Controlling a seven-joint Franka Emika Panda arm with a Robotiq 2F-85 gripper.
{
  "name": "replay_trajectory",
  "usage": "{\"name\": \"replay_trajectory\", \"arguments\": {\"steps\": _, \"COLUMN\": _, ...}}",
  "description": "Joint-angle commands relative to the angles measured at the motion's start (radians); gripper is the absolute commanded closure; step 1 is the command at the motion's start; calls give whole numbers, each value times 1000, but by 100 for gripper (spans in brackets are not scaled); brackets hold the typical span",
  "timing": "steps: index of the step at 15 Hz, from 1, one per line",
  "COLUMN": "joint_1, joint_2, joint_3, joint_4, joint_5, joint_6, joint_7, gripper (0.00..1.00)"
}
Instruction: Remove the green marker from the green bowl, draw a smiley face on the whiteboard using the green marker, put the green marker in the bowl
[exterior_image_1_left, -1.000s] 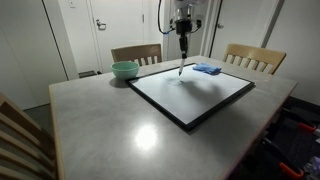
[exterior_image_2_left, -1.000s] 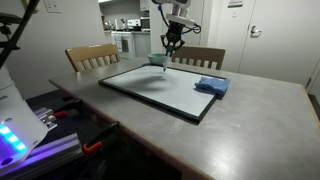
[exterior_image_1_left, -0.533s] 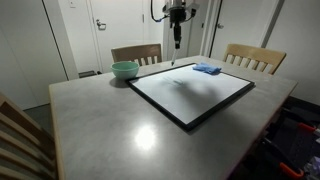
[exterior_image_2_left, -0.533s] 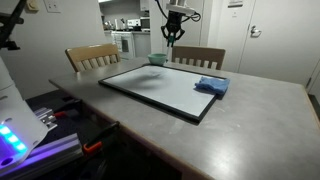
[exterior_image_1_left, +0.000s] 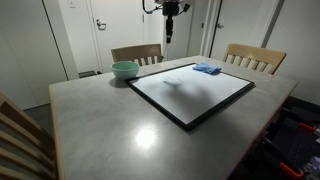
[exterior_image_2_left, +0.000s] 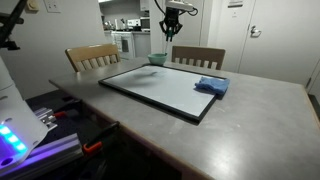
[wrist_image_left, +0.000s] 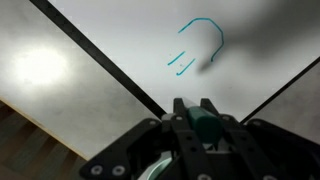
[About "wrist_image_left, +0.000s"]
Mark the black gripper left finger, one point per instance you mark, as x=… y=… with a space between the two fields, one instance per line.
x=180 y=146

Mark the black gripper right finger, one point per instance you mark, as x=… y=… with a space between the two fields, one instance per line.
x=253 y=146

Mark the green capped white marker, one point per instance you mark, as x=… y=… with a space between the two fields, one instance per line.
x=205 y=123

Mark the black framed whiteboard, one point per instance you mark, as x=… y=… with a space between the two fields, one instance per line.
x=166 y=43

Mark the dark brown slat-back chair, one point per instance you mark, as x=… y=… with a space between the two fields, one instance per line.
x=30 y=150

